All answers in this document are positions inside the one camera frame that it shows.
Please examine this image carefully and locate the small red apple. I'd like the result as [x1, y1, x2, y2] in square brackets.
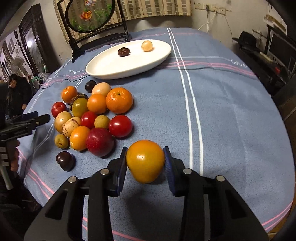
[51, 101, 67, 118]

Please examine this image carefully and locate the dark purple plum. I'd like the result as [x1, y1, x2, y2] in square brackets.
[56, 151, 75, 172]

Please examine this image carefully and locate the yellow-orange tomato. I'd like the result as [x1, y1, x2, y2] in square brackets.
[126, 140, 165, 184]

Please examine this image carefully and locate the left hand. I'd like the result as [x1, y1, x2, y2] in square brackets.
[7, 140, 20, 172]

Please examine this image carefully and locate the person in dark clothes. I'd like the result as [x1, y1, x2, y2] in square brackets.
[8, 74, 33, 118]

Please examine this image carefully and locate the beige potato fruit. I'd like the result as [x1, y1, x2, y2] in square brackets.
[54, 111, 73, 133]

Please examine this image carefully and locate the small yellow-green fruit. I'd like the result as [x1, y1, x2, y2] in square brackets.
[54, 133, 69, 149]

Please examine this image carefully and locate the striped beige pepino melon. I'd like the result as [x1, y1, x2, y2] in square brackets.
[62, 116, 81, 138]

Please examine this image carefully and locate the small orange mandarin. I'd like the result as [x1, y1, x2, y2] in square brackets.
[61, 86, 78, 104]

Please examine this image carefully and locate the orange persimmon fruit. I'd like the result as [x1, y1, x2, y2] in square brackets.
[70, 126, 90, 151]

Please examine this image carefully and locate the olive green tomato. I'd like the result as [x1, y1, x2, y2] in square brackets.
[71, 98, 88, 118]

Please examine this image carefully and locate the small red tomato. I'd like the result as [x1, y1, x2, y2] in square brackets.
[81, 111, 97, 130]

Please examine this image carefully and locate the dark brown mangosteen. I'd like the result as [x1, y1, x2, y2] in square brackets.
[69, 93, 88, 110]

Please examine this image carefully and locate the smooth orange fruit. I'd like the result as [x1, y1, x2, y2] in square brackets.
[87, 94, 107, 114]

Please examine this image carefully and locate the small dark plum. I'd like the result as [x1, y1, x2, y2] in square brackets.
[85, 80, 97, 93]

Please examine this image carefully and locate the small olive longan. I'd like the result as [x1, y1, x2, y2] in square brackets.
[94, 115, 110, 129]

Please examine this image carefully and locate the large dark red apple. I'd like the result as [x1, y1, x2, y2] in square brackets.
[86, 128, 115, 157]

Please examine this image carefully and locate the beige round fruit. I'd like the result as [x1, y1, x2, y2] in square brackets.
[91, 82, 111, 97]

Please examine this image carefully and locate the large ribbed orange mandarin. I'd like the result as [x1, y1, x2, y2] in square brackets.
[106, 87, 133, 114]

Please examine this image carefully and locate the white oval plate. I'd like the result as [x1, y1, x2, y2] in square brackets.
[85, 39, 171, 80]

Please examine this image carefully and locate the dark framed mirror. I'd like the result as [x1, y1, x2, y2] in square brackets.
[18, 4, 60, 75]

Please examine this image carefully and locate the round painted screen stand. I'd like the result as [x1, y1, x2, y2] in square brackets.
[57, 1, 132, 62]

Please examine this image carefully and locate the dark chestnut on plate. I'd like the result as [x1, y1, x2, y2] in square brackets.
[117, 47, 130, 57]

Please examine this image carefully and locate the pale yellow round fruit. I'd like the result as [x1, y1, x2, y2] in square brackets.
[141, 40, 153, 52]

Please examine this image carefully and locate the beige checked curtain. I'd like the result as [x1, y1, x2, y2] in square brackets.
[53, 1, 192, 43]

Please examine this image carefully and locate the black desk rack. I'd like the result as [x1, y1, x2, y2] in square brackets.
[232, 25, 295, 96]

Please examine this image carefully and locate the computer monitor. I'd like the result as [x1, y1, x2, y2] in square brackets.
[268, 33, 295, 72]

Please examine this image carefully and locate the wall power strip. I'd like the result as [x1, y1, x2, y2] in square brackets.
[194, 1, 226, 16]

